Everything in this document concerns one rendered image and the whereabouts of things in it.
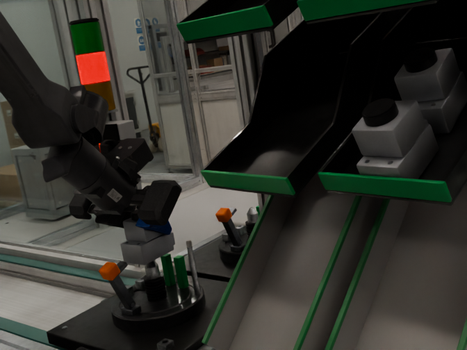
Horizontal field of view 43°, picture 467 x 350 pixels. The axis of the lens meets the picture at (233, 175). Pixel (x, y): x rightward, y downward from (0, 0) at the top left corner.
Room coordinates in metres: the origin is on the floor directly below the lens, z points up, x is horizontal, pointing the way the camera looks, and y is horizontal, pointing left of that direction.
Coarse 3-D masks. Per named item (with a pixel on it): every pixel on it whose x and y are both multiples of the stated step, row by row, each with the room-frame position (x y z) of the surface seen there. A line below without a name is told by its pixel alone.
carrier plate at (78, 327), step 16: (208, 288) 0.89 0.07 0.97; (224, 288) 0.88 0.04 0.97; (208, 304) 0.83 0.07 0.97; (80, 320) 0.84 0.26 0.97; (96, 320) 0.83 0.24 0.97; (112, 320) 0.83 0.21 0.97; (192, 320) 0.78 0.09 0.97; (208, 320) 0.78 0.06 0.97; (48, 336) 0.82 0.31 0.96; (64, 336) 0.80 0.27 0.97; (80, 336) 0.79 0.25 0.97; (96, 336) 0.78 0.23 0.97; (112, 336) 0.77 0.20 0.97; (128, 336) 0.77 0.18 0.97; (144, 336) 0.76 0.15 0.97; (160, 336) 0.75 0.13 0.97; (176, 336) 0.74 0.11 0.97; (192, 336) 0.74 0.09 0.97
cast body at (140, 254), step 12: (132, 216) 0.83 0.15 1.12; (132, 228) 0.82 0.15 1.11; (144, 228) 0.81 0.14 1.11; (132, 240) 0.83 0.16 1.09; (144, 240) 0.81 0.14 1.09; (156, 240) 0.82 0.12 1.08; (168, 240) 0.84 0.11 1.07; (132, 252) 0.81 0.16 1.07; (144, 252) 0.80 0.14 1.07; (156, 252) 0.82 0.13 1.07; (168, 252) 0.84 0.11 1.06; (144, 264) 0.80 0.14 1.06
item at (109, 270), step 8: (104, 264) 0.79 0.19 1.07; (112, 264) 0.78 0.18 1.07; (120, 264) 0.80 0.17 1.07; (104, 272) 0.77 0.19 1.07; (112, 272) 0.77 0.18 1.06; (120, 272) 0.79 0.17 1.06; (112, 280) 0.77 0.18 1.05; (120, 280) 0.78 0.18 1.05; (120, 288) 0.78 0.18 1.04; (120, 296) 0.79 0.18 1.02; (128, 296) 0.79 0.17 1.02; (128, 304) 0.79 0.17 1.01
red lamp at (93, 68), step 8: (80, 56) 1.03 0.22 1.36; (88, 56) 1.03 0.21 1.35; (96, 56) 1.03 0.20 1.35; (104, 56) 1.04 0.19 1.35; (80, 64) 1.03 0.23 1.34; (88, 64) 1.03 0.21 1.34; (96, 64) 1.03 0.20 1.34; (104, 64) 1.04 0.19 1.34; (80, 72) 1.04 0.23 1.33; (88, 72) 1.03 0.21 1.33; (96, 72) 1.03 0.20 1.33; (104, 72) 1.04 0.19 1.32; (88, 80) 1.03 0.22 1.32; (96, 80) 1.03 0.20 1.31; (104, 80) 1.03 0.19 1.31
